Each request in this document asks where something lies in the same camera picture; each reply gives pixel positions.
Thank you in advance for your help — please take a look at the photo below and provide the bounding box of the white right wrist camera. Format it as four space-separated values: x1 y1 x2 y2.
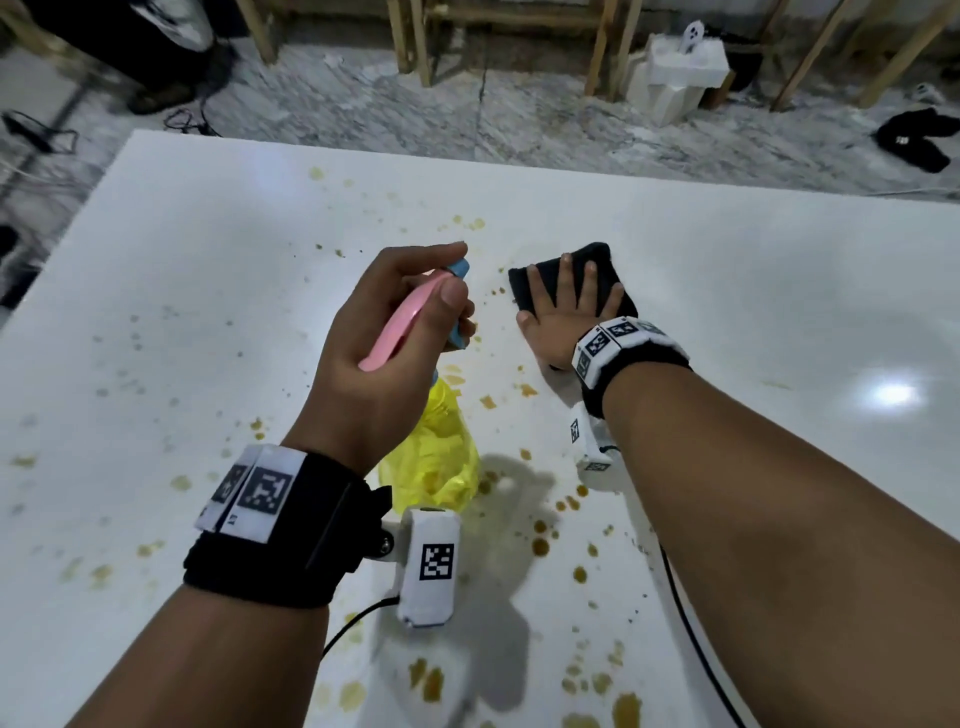
567 400 625 493

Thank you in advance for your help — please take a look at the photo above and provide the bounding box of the black floor cable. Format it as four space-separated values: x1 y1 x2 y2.
0 108 81 156

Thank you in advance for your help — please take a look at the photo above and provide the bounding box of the black camera cable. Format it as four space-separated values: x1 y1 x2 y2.
658 546 751 728
321 595 402 661

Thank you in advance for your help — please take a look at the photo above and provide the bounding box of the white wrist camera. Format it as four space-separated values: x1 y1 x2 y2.
377 505 463 630
567 400 625 493

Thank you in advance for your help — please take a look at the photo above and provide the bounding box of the wooden frame post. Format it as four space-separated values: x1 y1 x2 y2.
857 0 960 111
235 0 279 66
770 0 855 114
385 0 434 89
583 0 645 103

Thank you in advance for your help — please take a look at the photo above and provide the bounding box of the white foam box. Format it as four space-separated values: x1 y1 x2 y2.
624 33 733 128

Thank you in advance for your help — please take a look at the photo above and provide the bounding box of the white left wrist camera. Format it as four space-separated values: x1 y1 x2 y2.
377 505 463 630

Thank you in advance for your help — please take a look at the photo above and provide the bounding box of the person's left hand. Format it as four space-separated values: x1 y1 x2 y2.
283 241 478 478

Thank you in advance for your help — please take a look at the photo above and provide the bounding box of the black left camera cable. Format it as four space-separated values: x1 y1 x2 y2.
321 595 402 661

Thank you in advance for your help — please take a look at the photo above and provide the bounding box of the yellow spray bottle pink trigger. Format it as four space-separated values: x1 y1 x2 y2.
357 258 482 516

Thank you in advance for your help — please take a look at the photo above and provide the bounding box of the black left wristband with markers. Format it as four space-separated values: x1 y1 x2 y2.
183 443 393 610

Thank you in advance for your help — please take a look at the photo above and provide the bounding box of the person's right hand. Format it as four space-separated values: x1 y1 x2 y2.
516 253 627 372

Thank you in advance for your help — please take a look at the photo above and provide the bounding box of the person's left forearm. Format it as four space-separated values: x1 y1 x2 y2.
66 583 332 728

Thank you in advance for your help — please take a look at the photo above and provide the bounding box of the black garment on floor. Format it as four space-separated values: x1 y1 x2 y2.
872 106 960 175

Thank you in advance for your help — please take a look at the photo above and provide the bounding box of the black wristband with markers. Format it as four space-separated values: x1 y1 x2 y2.
570 315 693 420
183 443 393 610

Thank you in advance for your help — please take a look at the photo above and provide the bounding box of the person's right forearm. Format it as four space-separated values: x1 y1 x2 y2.
602 363 960 728

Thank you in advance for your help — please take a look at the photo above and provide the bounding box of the black cleaning cloth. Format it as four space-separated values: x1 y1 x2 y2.
507 241 639 321

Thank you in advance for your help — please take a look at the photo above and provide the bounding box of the black right camera cable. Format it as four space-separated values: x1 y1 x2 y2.
658 546 751 728

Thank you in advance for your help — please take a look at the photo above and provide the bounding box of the black right wristband with markers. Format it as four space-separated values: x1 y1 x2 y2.
570 315 693 420

